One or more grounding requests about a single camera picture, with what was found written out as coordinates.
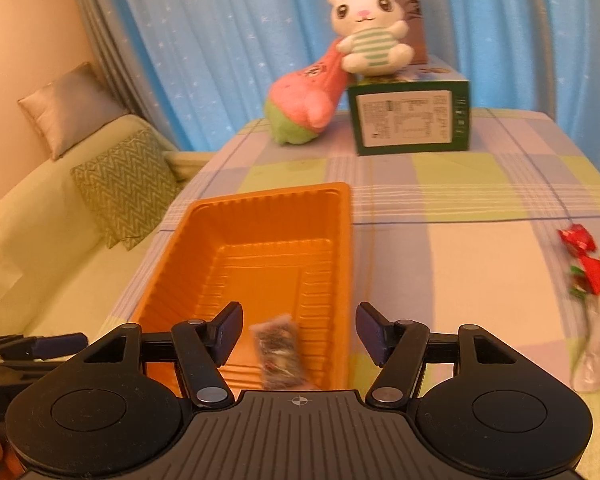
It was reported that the clear plastic snack packet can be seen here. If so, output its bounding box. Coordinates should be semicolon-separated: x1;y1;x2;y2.
570;305;600;393

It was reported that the brown printed box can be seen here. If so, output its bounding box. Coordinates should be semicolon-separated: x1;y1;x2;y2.
343;0;428;66

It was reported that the white plush bunny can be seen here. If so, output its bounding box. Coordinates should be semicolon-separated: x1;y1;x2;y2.
328;0;416;78

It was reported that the checked tablecloth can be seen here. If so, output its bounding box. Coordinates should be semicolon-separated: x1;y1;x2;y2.
87;106;600;480

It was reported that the chevron patterned cushion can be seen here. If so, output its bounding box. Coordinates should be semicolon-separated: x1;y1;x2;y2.
70;128;183;252

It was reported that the red snack packet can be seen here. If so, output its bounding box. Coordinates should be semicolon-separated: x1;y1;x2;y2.
557;224;598;256
577;255;600;295

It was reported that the grey curtain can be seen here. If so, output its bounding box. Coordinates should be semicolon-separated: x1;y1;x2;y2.
67;0;181;151

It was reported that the orange plastic tray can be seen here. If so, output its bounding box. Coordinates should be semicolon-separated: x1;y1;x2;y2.
130;181;353;396

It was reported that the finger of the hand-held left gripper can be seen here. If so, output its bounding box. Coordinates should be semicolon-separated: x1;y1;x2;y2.
0;332;88;363

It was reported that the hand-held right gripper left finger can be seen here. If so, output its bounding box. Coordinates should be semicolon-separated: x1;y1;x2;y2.
82;302;244;407

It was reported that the green cardboard box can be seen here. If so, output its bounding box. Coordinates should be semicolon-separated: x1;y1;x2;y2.
347;56;472;157

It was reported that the blue starry curtain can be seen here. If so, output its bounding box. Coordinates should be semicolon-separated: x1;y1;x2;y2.
100;0;600;153

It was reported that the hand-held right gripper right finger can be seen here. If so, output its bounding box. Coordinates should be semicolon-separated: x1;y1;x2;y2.
355;303;518;408

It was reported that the cream sofa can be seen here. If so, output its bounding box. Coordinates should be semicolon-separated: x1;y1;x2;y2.
0;112;216;341

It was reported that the dark snack packet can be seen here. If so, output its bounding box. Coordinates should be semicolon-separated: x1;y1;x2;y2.
249;314;313;391

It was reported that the grey pillow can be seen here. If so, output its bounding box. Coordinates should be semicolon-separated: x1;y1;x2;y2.
17;61;131;162

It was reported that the pink and green plush toy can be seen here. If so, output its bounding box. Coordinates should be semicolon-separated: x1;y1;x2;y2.
263;42;351;147

